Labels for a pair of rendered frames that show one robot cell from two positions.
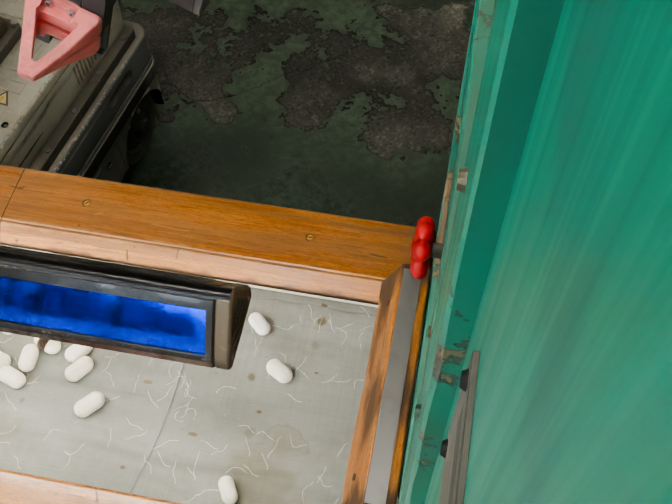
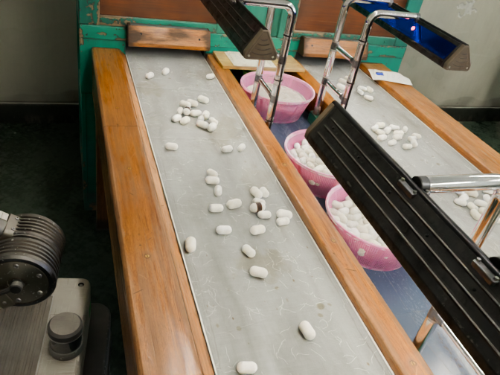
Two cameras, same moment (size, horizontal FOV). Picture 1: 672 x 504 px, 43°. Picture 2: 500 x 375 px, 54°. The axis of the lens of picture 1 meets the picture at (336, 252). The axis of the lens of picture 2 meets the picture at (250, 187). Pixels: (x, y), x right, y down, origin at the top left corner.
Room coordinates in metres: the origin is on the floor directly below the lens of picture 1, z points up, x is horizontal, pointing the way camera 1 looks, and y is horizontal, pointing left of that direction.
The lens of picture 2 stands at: (1.07, 1.59, 1.42)
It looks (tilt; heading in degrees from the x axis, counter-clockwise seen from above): 34 degrees down; 234
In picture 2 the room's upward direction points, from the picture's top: 12 degrees clockwise
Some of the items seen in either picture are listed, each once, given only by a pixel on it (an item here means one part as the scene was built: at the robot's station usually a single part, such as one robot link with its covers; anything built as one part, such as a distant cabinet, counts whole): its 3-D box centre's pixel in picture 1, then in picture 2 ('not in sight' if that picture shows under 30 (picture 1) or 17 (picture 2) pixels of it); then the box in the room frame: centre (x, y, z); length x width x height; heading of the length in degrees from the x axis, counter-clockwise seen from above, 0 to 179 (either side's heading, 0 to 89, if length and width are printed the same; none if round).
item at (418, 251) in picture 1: (426, 249); not in sight; (0.30, -0.06, 1.24); 0.04 x 0.02 x 0.04; 168
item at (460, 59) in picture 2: not in sight; (399, 20); (-0.14, 0.50, 1.08); 0.62 x 0.08 x 0.07; 78
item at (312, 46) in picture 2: not in sight; (334, 47); (-0.29, 0.08, 0.83); 0.30 x 0.06 x 0.07; 168
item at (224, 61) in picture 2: not in sight; (258, 61); (0.06, 0.06, 0.77); 0.33 x 0.15 x 0.01; 168
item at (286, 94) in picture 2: not in sight; (274, 101); (0.10, 0.28, 0.71); 0.22 x 0.22 x 0.06
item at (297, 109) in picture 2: not in sight; (275, 98); (0.10, 0.28, 0.72); 0.27 x 0.27 x 0.10
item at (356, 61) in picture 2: not in sight; (361, 74); (-0.06, 0.49, 0.90); 0.20 x 0.19 x 0.45; 78
